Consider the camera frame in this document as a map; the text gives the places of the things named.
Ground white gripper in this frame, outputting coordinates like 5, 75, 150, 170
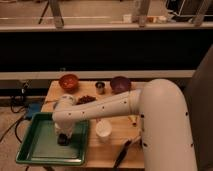
54, 123, 75, 138

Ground grey round eraser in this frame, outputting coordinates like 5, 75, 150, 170
57, 134, 70, 146

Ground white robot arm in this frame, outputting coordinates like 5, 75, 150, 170
52, 79, 198, 171

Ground green plastic tray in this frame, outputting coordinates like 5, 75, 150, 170
16, 112, 90, 166

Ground orange red bowl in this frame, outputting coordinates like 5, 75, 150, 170
59, 74, 79, 91

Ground small metal cup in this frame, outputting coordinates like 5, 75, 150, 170
95, 81, 105, 94

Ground purple bowl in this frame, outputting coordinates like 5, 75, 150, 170
110, 76, 131, 94

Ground black floor cables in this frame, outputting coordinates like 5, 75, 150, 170
0, 83, 33, 143

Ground black handled brush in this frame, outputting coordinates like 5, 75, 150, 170
113, 135, 141, 171

